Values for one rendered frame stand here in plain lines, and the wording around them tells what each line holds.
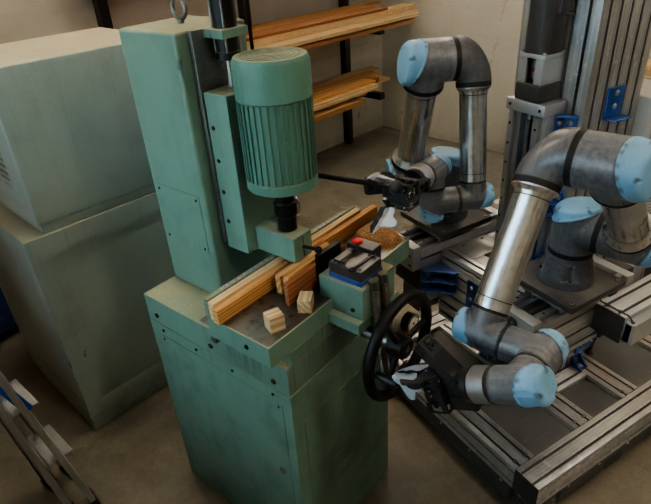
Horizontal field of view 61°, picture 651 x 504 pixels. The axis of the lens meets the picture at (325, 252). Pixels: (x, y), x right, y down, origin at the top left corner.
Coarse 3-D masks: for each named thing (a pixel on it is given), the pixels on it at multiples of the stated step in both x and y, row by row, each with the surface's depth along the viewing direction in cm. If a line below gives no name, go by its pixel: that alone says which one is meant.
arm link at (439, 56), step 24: (408, 48) 145; (432, 48) 144; (456, 48) 144; (408, 72) 146; (432, 72) 146; (456, 72) 147; (408, 96) 156; (432, 96) 152; (408, 120) 162; (408, 144) 168; (408, 168) 174
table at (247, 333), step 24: (408, 240) 163; (240, 312) 136; (288, 312) 135; (312, 312) 134; (336, 312) 139; (216, 336) 137; (240, 336) 129; (264, 336) 128; (288, 336) 128; (264, 360) 127
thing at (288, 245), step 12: (264, 228) 145; (276, 228) 144; (300, 228) 143; (264, 240) 146; (276, 240) 143; (288, 240) 140; (300, 240) 141; (276, 252) 145; (288, 252) 142; (300, 252) 142
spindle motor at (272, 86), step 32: (256, 64) 115; (288, 64) 115; (256, 96) 118; (288, 96) 118; (256, 128) 122; (288, 128) 122; (256, 160) 127; (288, 160) 126; (256, 192) 131; (288, 192) 129
